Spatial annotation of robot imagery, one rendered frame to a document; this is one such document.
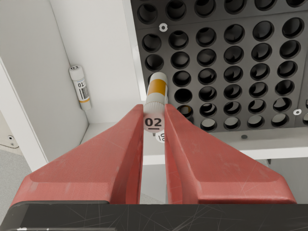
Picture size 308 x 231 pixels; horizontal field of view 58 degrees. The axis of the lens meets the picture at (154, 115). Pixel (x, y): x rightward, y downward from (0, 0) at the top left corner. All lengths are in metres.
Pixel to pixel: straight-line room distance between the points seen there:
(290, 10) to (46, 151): 0.20
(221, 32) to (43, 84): 0.14
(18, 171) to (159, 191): 0.81
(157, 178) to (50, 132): 1.30
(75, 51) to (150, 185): 1.33
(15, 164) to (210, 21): 1.63
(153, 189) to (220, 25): 1.44
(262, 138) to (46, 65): 0.20
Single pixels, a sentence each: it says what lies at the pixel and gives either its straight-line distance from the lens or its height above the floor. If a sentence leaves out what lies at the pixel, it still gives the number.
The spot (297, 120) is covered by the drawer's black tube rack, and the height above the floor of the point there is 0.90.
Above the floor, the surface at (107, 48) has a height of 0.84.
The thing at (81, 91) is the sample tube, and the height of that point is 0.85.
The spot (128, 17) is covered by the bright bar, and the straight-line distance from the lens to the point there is 0.24.
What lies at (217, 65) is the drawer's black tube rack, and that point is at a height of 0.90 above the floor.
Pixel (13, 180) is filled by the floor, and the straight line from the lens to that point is 1.86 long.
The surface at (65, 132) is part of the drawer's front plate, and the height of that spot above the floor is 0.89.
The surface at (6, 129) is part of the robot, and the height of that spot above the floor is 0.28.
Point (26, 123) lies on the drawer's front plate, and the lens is 0.22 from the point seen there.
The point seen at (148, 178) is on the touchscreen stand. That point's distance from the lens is 1.53.
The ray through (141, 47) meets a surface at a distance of 0.19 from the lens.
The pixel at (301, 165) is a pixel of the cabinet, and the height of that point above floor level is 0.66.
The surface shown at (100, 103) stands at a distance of 0.30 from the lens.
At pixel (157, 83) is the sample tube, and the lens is 0.15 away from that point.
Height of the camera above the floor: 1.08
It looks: 56 degrees down
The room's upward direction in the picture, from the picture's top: 173 degrees counter-clockwise
